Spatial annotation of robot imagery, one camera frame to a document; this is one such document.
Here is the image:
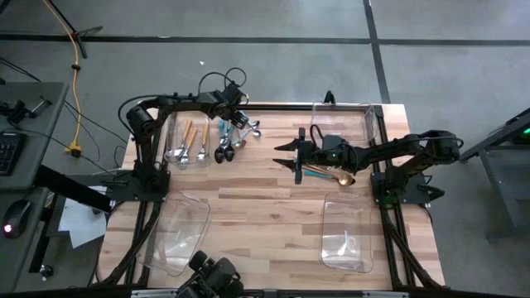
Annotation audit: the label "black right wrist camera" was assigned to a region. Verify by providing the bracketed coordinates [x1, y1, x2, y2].
[321, 134, 349, 153]

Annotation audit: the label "grey desk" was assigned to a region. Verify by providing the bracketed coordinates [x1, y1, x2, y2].
[0, 80, 70, 293]

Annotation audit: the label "black computer mouse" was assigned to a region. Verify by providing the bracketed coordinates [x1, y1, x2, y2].
[2, 199, 33, 240]

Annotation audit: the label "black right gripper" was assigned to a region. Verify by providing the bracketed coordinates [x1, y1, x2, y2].
[272, 127, 359, 185]

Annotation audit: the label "clear plastic bin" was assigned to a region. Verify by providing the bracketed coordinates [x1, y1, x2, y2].
[311, 102, 377, 144]
[136, 190, 212, 277]
[319, 189, 376, 274]
[164, 110, 211, 169]

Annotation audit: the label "black support beam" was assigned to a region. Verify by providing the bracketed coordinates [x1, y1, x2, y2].
[35, 165, 113, 213]

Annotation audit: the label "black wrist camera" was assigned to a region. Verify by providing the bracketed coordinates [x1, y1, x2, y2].
[222, 84, 246, 105]
[321, 134, 349, 153]

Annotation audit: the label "utensils pile right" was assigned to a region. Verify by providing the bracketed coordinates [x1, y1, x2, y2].
[303, 164, 356, 187]

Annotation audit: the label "yellow extension cable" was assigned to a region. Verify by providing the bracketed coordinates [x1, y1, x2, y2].
[40, 0, 84, 159]

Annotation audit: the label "white paper sheets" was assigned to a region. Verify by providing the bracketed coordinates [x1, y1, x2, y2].
[56, 185, 109, 250]

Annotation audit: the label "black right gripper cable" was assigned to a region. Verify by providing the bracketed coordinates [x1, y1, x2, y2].
[308, 123, 328, 146]

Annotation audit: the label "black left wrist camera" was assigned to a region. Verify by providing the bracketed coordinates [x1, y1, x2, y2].
[222, 84, 246, 105]

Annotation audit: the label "grey metal cart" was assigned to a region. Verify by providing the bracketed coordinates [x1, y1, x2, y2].
[458, 106, 530, 241]

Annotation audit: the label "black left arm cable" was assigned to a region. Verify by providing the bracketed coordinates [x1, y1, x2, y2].
[197, 67, 248, 99]

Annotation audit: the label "black keyboard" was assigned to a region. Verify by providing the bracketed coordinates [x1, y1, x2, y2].
[0, 131, 27, 178]

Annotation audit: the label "black desk clamp device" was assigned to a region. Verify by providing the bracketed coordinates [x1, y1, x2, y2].
[0, 94, 54, 122]

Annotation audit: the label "black tripod stand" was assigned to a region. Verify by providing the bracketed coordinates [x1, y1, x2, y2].
[41, 0, 104, 60]

